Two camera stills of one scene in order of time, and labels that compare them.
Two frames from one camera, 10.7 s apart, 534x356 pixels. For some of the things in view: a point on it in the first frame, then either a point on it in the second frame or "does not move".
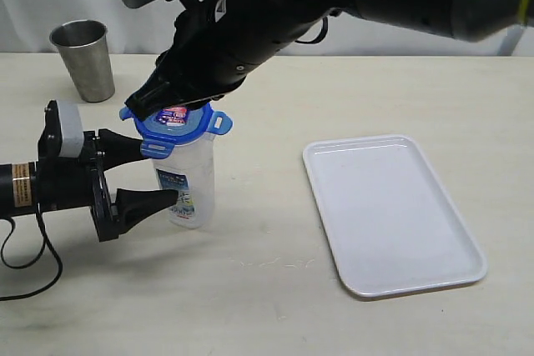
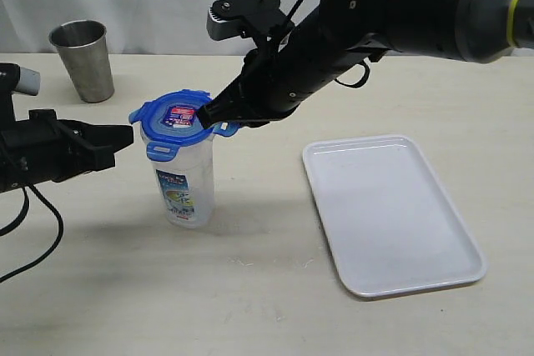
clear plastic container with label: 190,171 does not move
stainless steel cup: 83,45 does not move
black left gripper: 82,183 -> 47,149
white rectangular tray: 390,223 does not move
